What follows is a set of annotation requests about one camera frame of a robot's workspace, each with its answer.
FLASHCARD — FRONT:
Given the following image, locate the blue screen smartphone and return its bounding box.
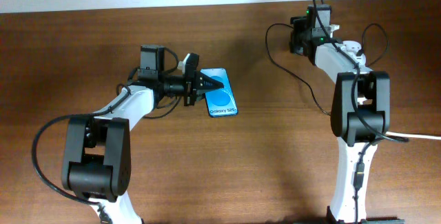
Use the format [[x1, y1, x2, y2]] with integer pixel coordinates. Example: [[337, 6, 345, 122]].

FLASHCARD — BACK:
[[201, 68, 238, 118]]

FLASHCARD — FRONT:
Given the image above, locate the white power strip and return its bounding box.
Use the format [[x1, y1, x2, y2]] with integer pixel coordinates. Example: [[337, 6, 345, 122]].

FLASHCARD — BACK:
[[341, 41, 371, 73]]

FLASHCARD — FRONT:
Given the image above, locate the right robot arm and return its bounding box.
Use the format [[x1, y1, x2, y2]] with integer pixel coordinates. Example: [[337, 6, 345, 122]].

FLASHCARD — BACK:
[[289, 4, 390, 223]]

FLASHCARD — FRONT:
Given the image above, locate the black charging cable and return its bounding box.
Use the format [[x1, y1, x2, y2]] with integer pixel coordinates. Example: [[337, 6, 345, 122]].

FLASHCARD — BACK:
[[265, 23, 390, 116]]

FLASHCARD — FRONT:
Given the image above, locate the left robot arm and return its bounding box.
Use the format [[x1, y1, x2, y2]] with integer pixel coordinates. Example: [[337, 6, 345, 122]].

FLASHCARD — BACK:
[[61, 45, 224, 223]]

